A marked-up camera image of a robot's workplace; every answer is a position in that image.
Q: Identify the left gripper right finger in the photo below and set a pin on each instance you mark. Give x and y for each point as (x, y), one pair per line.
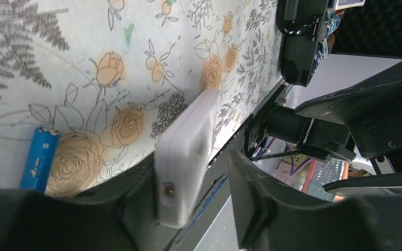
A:
(270, 215)

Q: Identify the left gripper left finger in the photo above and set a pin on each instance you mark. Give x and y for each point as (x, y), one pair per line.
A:
(115, 215)

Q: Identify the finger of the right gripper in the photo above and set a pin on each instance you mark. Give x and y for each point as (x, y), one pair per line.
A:
(384, 184)
(371, 109)

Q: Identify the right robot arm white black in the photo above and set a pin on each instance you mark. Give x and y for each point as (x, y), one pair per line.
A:
(321, 140)

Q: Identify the black poker chip case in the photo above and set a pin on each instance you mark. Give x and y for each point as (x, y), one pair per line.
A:
(312, 30)

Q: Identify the floral patterned table mat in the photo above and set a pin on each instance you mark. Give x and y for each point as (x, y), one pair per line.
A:
(111, 76)

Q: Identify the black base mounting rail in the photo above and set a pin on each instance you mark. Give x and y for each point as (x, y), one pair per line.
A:
(213, 193)

